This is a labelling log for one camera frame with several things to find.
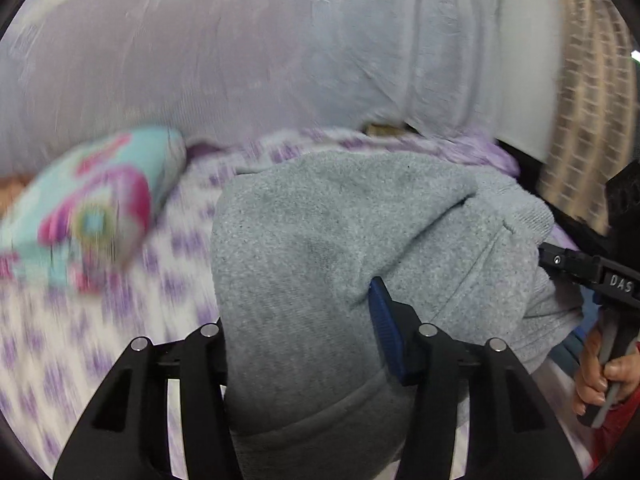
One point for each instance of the purple floral bed quilt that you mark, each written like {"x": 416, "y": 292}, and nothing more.
{"x": 165, "y": 280}

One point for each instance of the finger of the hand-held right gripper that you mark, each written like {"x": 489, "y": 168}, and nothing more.
{"x": 565, "y": 260}

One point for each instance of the blue jeans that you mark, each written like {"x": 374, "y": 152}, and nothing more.
{"x": 567, "y": 355}

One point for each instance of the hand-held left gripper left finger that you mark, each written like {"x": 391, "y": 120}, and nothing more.
{"x": 205, "y": 360}

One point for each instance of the turquoise pink floral pillow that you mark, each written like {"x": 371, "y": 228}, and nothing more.
{"x": 100, "y": 195}

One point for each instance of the grey sweatshirt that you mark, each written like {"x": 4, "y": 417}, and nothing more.
{"x": 325, "y": 240}

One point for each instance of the brown satin cloth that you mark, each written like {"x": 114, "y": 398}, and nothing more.
{"x": 10, "y": 195}

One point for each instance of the white lace cover cloth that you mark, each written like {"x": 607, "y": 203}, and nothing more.
{"x": 250, "y": 50}

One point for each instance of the beige checked curtain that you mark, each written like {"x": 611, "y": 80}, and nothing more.
{"x": 585, "y": 110}

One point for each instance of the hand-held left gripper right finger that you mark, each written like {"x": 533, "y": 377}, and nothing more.
{"x": 385, "y": 320}

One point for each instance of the person's right hand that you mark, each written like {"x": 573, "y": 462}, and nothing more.
{"x": 590, "y": 380}

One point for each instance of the red garment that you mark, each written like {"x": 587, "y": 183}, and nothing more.
{"x": 612, "y": 440}

